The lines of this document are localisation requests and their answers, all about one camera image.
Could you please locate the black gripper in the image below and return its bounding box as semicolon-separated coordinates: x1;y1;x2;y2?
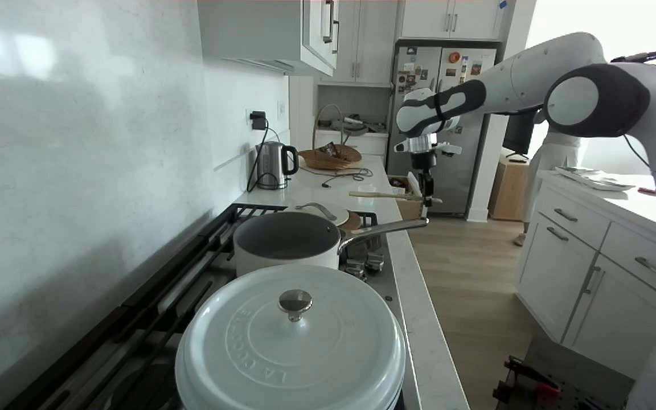
405;151;437;205

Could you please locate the steel refrigerator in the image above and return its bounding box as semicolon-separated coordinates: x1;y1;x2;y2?
386;40;501;219

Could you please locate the brown shallow pan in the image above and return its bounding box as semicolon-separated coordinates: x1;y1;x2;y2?
339;212;367;234

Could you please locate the brown cardboard box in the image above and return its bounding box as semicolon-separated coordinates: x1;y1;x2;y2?
488;154;534;224

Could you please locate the black monitor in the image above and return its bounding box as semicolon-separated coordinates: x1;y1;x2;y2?
504;109;537;154

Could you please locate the steel electric kettle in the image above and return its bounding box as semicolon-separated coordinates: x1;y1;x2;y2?
250;139;300;193

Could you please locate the white island cabinet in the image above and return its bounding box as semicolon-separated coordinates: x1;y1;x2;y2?
515;168;656;383

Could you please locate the white paper stack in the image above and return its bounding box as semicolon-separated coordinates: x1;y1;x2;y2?
561;167;635;193

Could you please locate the white dutch oven lid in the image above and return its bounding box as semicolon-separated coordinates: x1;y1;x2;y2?
173;261;407;410

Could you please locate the black red clamp tool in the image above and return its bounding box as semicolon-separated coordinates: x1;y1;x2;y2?
493;353;610;410

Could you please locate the gray floor mat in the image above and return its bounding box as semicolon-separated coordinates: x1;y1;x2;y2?
520;332;644;410

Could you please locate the black gas cooktop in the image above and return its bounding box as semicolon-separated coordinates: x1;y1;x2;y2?
4;201;403;410

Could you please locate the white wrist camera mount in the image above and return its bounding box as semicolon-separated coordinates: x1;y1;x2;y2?
392;131;465;160

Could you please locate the grey saucepan with handle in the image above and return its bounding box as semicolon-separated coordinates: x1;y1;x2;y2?
231;209;430;277

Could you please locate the white wall cabinet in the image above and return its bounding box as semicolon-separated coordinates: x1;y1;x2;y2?
339;0;518;44
197;0;341;77

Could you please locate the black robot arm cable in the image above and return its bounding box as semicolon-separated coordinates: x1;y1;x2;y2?
610;45;656;65

